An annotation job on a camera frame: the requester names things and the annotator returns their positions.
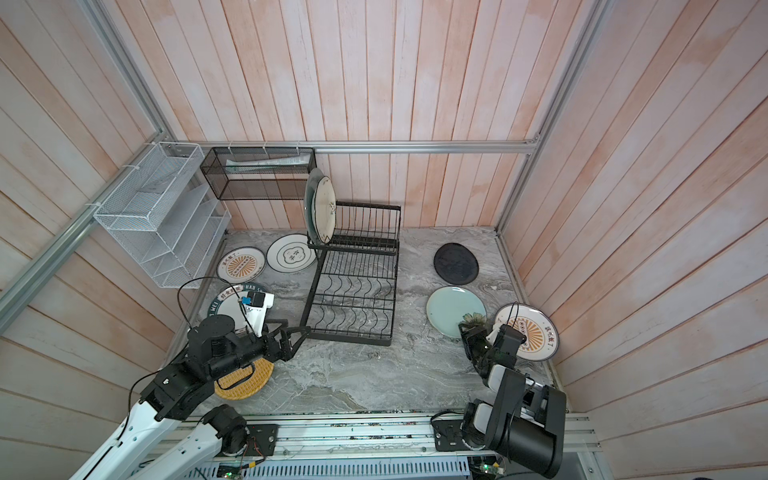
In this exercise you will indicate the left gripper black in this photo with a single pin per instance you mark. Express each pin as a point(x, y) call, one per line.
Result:
point(274, 353)

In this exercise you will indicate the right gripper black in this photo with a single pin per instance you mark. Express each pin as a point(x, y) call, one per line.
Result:
point(472, 337)

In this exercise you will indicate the black wire dish rack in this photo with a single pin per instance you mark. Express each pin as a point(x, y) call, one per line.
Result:
point(353, 294)

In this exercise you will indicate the large teal green plate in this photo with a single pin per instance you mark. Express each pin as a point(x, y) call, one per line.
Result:
point(314, 178)

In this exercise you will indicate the cream floral plate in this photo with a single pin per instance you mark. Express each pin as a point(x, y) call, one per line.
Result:
point(324, 210)

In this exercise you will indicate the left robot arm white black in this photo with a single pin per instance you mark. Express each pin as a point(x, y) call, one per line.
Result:
point(172, 394)

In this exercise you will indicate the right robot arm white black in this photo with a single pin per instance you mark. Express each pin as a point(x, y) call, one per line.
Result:
point(525, 422)

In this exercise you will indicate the yellow woven round mat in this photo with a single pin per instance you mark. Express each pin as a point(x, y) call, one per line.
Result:
point(245, 382)

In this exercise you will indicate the orange sunburst plate right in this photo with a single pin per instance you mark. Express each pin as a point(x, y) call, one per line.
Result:
point(542, 338)

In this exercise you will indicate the orange sunburst plate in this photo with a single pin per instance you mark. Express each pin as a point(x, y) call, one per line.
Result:
point(542, 338)
point(241, 265)

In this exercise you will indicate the light green flower plate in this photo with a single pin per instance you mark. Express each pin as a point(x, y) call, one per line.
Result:
point(448, 307)

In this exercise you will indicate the dark green rim plate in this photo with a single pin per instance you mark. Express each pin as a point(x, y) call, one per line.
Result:
point(227, 302)

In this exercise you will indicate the orange sunburst plate left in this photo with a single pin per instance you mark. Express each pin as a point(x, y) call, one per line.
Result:
point(241, 265)

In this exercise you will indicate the white plate black outline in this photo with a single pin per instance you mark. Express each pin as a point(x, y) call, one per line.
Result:
point(290, 253)

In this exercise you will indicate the black round plate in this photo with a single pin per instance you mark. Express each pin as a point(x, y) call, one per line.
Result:
point(455, 264)

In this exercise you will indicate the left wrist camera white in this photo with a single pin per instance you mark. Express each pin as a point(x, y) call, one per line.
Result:
point(254, 307)

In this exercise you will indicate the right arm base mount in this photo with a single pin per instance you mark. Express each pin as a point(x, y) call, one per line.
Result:
point(456, 432)

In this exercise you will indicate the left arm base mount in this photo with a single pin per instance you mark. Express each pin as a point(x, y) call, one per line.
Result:
point(237, 436)

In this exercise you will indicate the aluminium front rail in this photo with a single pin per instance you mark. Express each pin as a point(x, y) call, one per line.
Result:
point(368, 435)

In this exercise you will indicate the black mesh wall basket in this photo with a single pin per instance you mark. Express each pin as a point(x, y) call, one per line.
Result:
point(258, 173)

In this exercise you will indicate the white wire mesh shelf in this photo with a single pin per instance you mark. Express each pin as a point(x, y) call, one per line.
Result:
point(167, 221)

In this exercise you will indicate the horizontal aluminium wall rail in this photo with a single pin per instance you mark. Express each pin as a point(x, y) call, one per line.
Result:
point(389, 146)

